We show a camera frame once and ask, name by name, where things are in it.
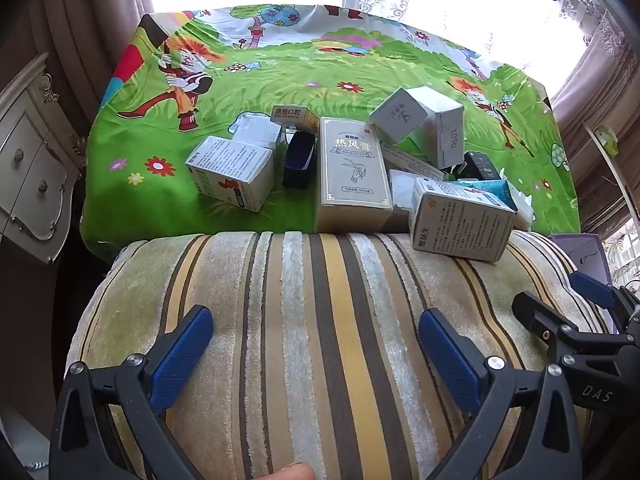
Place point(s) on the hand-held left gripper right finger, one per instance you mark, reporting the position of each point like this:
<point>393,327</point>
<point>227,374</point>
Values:
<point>450,360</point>

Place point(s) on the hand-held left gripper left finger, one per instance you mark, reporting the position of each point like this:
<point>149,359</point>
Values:
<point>182,355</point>

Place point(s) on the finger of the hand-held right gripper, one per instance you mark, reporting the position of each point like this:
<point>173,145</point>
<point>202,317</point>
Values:
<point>592,290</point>
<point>537,317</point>

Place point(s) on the long white text box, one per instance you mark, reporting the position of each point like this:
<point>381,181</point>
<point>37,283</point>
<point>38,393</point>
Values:
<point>410,160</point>

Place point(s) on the tall beige box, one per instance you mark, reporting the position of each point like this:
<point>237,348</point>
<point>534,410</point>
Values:
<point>352,175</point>

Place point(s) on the person's left hand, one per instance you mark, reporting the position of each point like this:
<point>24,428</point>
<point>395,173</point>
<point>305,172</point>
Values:
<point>295,472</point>

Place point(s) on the purple box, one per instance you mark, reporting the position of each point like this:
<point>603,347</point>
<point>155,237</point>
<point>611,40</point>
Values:
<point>582,255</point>

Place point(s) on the white plastic piece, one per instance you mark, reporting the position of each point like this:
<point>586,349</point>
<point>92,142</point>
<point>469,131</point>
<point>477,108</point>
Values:
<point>522,210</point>

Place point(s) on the white shelf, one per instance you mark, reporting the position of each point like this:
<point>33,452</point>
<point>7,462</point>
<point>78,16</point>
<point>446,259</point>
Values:
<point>617,180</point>

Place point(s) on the white box with text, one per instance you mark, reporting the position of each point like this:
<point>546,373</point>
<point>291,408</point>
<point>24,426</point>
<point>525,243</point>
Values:
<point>460,222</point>

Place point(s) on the striped plush cushion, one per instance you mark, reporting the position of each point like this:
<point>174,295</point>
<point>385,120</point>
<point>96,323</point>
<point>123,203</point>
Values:
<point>320,340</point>

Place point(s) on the light teal box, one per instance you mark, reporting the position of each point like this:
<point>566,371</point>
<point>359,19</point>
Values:
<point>492,192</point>

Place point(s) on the green packet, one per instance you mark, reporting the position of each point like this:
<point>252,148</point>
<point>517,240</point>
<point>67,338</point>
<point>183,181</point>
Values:
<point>607,137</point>

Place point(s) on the black box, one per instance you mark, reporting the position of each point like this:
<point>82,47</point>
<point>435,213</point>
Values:
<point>477,166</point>

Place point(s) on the white box with orange mark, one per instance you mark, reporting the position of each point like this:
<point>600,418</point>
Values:
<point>232,172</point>

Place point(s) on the brown drape curtain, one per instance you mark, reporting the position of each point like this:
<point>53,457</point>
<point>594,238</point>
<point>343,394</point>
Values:
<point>595,90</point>
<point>95,25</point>

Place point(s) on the dark blue box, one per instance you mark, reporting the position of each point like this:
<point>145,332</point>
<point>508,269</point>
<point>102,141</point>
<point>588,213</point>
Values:
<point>299,162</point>

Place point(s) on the white carved cabinet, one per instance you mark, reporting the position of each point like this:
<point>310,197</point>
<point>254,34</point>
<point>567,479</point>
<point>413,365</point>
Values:
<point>35,170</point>

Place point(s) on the grey white cube box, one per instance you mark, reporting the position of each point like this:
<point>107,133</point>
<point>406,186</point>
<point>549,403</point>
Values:
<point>415,115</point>

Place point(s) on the small beige box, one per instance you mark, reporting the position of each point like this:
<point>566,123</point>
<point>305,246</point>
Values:
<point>295,115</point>

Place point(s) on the green cartoon printed cloth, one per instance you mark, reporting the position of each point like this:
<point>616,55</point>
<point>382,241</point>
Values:
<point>310,75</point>

